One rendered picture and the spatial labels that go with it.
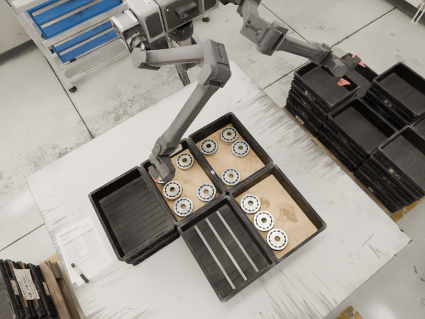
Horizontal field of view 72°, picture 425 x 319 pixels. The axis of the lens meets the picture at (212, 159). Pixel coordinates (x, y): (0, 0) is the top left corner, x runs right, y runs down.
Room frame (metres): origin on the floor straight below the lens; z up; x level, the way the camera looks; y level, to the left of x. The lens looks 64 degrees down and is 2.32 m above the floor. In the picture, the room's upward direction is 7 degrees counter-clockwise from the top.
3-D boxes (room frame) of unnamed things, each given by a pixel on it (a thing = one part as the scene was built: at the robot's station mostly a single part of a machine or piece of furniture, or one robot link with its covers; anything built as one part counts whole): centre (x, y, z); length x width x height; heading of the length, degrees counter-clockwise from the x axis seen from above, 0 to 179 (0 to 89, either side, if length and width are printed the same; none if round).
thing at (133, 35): (1.01, 0.25, 1.45); 0.09 x 0.08 x 0.12; 118
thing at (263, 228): (0.34, -0.22, 0.86); 0.10 x 0.10 x 0.01
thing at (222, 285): (0.23, -0.01, 0.87); 0.40 x 0.30 x 0.11; 27
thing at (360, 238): (0.50, 0.09, 0.35); 1.60 x 1.60 x 0.70; 28
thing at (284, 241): (0.24, -0.27, 0.86); 0.10 x 0.10 x 0.01
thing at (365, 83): (1.57, -1.26, 0.26); 0.40 x 0.30 x 0.23; 29
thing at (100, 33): (2.32, 0.96, 0.60); 0.72 x 0.03 x 0.56; 118
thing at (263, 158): (0.73, -0.10, 0.87); 0.40 x 0.30 x 0.11; 27
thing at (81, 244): (0.34, 0.77, 0.70); 0.33 x 0.23 x 0.01; 28
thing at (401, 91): (1.22, -1.45, 0.37); 0.40 x 0.30 x 0.45; 29
